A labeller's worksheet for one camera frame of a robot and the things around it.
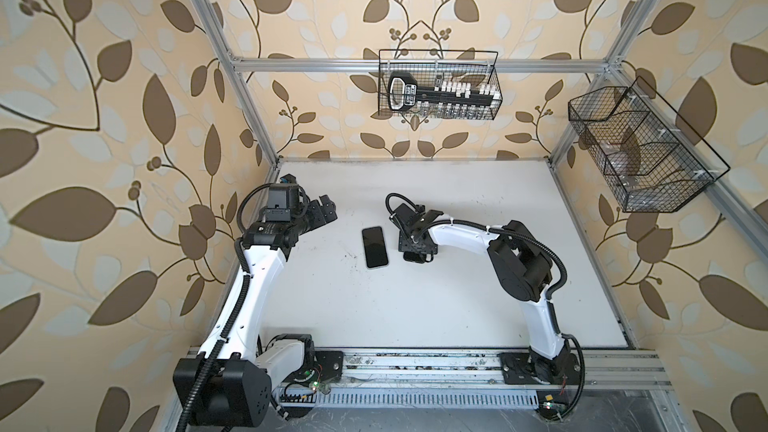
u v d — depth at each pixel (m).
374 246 0.97
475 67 0.91
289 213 0.58
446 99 0.83
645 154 0.75
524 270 0.53
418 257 0.85
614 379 0.74
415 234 0.72
